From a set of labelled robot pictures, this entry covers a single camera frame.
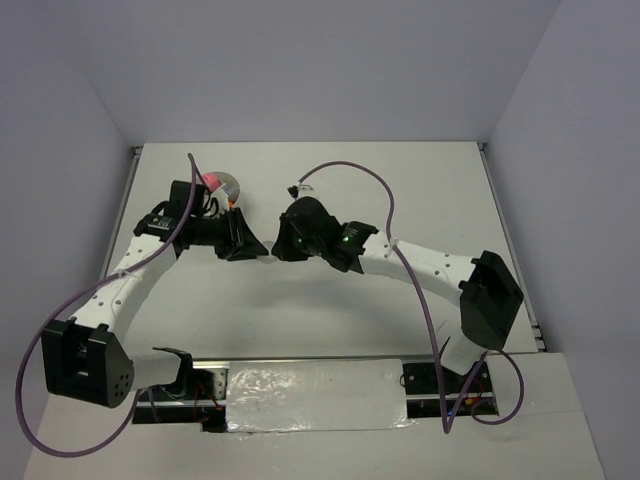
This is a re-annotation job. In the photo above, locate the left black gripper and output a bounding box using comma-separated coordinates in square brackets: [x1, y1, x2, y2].
[190, 207, 268, 263]

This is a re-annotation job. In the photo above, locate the pink marker pack bottle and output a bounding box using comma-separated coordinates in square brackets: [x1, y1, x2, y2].
[201, 172, 222, 191]

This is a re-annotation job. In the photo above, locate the clear tape roll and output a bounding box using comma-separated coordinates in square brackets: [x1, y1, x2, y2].
[257, 241, 277, 264]

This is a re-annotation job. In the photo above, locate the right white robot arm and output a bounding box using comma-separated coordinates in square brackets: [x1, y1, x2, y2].
[272, 197, 524, 391]

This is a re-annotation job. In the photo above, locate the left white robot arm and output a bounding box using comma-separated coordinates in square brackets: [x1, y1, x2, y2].
[41, 172, 268, 408]

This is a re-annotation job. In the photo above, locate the white round divided organizer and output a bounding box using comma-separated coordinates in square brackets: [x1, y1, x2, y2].
[209, 171, 241, 208]

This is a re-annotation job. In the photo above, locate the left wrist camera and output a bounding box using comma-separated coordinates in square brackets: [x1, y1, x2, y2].
[204, 184, 234, 218]

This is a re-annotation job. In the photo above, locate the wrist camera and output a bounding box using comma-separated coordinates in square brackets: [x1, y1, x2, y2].
[204, 184, 234, 218]
[287, 184, 316, 200]

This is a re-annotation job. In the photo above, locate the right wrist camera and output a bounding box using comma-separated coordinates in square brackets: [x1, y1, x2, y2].
[287, 184, 316, 200]

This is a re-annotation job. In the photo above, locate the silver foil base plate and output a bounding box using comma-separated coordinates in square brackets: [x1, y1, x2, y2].
[131, 357, 501, 434]

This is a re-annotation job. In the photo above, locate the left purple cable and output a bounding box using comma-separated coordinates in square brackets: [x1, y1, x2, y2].
[14, 152, 199, 457]

